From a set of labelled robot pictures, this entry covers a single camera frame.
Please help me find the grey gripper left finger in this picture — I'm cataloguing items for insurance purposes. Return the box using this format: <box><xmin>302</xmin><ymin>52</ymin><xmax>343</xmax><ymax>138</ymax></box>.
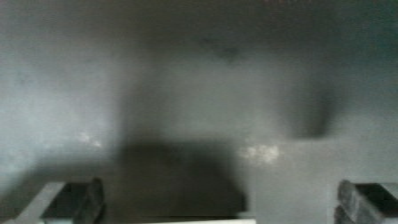
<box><xmin>12</xmin><ymin>178</ymin><xmax>105</xmax><ymax>224</ymax></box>

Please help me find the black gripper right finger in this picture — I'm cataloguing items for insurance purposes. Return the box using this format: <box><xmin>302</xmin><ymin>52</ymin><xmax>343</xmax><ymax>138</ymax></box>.
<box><xmin>334</xmin><ymin>180</ymin><xmax>398</xmax><ymax>224</ymax></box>

